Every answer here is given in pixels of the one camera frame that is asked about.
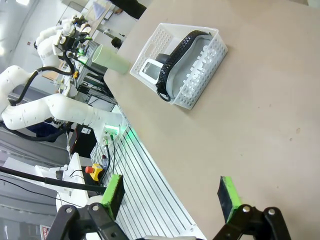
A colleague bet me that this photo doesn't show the grey fabric pouch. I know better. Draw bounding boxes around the grey fabric pouch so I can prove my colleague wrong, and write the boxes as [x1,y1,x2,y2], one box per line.
[164,34,219,101]

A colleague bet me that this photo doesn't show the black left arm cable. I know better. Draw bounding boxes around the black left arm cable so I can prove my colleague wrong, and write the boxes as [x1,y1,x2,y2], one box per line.
[7,49,79,106]

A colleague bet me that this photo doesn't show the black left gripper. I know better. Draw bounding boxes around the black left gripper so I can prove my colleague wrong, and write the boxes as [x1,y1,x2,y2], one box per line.
[59,30,83,55]

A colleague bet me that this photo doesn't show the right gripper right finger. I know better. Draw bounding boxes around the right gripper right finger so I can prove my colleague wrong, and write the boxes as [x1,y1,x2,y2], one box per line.
[212,175,292,240]

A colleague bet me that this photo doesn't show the white perforated plastic basket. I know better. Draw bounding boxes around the white perforated plastic basket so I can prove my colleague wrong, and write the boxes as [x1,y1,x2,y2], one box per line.
[129,22,229,111]

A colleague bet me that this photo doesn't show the black cable sleeve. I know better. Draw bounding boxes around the black cable sleeve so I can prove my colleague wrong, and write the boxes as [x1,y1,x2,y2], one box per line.
[0,165,108,194]

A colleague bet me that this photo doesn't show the black base connector cables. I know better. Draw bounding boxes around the black base connector cables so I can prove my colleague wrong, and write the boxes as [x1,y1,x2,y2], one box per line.
[99,137,118,187]

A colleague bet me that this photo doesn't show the pale green plastic cup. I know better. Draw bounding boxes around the pale green plastic cup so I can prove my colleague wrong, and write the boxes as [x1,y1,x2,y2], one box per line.
[90,43,131,75]

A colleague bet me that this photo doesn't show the aluminium slotted base plate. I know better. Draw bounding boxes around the aluminium slotted base plate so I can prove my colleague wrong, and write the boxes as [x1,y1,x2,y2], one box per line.
[89,104,209,240]

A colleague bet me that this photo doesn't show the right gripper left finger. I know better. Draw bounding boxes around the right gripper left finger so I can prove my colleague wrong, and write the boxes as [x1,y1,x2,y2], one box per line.
[46,173,126,240]

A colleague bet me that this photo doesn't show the white handheld electronic device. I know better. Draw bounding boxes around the white handheld electronic device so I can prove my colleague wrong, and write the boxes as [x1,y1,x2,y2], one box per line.
[139,57,164,85]

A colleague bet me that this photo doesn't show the black controller box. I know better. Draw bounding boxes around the black controller box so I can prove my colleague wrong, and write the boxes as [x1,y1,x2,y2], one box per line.
[69,123,98,159]

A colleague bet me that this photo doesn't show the white stand structure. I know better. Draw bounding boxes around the white stand structure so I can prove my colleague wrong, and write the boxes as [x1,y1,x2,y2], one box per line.
[34,151,91,210]

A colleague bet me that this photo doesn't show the black corrugated cable conduit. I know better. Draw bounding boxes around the black corrugated cable conduit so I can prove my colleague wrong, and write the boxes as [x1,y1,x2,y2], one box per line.
[0,121,66,144]

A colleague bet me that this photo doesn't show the grey black zip case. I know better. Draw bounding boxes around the grey black zip case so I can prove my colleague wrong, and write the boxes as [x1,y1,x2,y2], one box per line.
[155,29,212,102]

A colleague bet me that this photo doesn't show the yellow red emergency stop button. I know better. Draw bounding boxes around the yellow red emergency stop button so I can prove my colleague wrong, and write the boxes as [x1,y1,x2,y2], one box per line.
[85,163,104,181]

